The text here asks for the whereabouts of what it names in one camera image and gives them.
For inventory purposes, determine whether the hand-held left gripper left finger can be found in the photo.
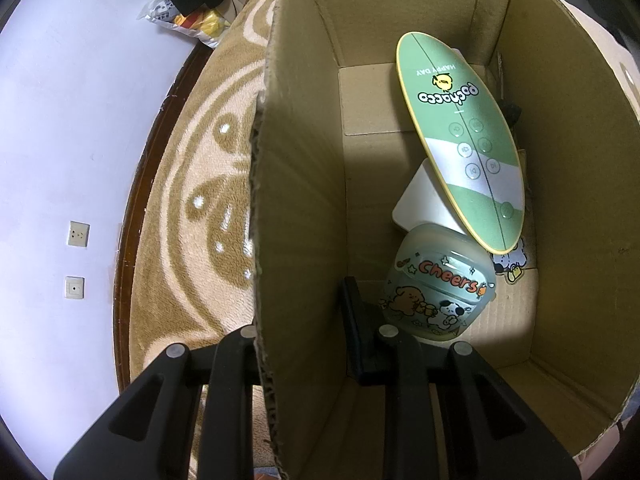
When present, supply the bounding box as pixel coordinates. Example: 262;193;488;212
52;325;258;480

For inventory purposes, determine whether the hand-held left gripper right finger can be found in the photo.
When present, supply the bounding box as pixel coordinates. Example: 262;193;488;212
341;276;573;480

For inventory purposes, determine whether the cartoon printed earbud case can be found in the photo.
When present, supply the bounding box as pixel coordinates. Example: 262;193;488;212
381;224;497;345

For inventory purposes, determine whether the brown cardboard box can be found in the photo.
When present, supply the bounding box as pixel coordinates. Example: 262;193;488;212
247;0;640;480

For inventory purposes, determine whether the green oval speaker board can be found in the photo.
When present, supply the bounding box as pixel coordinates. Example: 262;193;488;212
396;31;526;255

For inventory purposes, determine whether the white square charger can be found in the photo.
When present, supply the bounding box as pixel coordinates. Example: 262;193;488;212
391;157;468;236

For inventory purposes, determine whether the cartoon dog sticker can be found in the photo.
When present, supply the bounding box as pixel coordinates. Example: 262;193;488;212
490;237;532;282

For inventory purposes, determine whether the plastic bag with yellow toys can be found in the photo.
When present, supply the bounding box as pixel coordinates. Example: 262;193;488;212
137;0;232;50

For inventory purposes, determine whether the dark wooden bed frame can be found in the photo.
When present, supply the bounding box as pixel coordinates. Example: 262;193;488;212
112;47;211;396

